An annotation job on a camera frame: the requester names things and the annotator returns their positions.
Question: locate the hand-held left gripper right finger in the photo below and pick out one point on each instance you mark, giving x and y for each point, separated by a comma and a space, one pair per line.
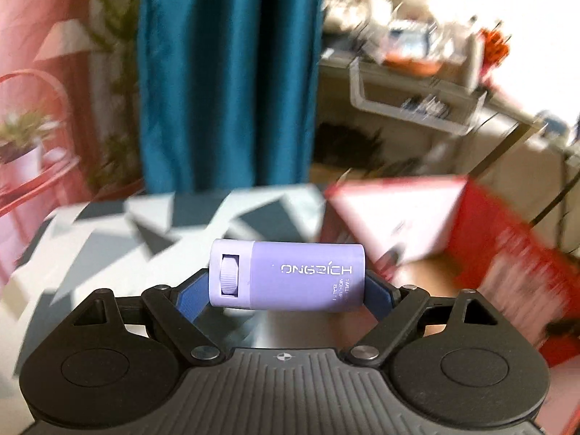
375, 298

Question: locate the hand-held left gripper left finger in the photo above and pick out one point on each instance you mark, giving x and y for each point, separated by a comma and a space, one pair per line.
190, 301

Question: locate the red cardboard box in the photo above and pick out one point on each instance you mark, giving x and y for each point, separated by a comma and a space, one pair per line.
408, 217

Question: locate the purple cylindrical container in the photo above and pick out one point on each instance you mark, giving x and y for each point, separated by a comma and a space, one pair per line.
290, 276

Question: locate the geometric patterned tablecloth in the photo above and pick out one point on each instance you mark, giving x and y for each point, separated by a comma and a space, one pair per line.
113, 220

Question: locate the black bag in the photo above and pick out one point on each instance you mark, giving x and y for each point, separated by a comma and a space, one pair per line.
349, 140

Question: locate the black-topped desk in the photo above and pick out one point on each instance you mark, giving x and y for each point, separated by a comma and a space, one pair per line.
498, 113

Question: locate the teal curtain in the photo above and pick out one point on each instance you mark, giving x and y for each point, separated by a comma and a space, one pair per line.
226, 77

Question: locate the orange bowl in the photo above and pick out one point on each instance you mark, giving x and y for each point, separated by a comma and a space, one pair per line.
414, 65

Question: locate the orange artificial flowers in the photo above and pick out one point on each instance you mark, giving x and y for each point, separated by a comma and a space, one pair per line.
498, 47

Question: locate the pink printed wall poster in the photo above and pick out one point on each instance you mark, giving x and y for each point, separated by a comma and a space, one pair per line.
59, 99

